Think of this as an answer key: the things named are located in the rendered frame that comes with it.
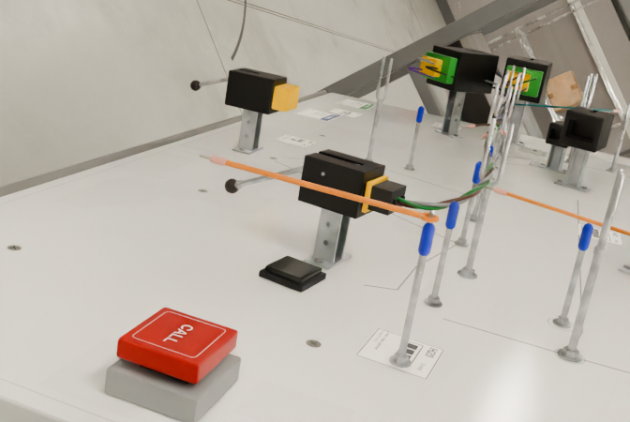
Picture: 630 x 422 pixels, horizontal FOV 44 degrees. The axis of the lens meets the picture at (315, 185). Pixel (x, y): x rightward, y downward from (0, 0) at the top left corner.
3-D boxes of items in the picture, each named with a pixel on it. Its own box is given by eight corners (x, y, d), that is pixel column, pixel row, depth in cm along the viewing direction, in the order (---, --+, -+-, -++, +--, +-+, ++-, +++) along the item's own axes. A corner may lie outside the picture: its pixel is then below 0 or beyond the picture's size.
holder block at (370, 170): (321, 191, 69) (328, 148, 68) (377, 209, 66) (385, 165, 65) (296, 200, 65) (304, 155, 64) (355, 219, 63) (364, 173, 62)
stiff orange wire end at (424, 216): (203, 158, 55) (204, 149, 55) (440, 222, 49) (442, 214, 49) (194, 160, 54) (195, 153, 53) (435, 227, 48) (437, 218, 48)
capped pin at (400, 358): (389, 354, 52) (420, 204, 49) (411, 359, 52) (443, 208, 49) (388, 365, 51) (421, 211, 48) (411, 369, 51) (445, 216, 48)
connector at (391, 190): (352, 193, 67) (357, 171, 66) (404, 209, 64) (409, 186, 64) (337, 199, 64) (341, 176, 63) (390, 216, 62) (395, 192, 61)
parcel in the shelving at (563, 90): (540, 81, 725) (570, 67, 714) (546, 83, 763) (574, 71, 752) (554, 113, 722) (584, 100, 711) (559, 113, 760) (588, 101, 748)
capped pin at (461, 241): (471, 248, 76) (490, 164, 74) (456, 246, 76) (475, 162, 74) (466, 242, 78) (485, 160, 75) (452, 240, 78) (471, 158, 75)
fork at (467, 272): (453, 274, 69) (488, 118, 65) (459, 268, 70) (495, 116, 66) (474, 281, 68) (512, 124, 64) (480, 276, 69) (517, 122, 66)
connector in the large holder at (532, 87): (537, 97, 127) (544, 71, 126) (535, 98, 124) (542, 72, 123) (502, 89, 129) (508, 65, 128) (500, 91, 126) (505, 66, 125)
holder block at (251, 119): (193, 131, 104) (202, 58, 102) (277, 152, 101) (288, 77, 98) (176, 136, 100) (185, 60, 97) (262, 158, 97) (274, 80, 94)
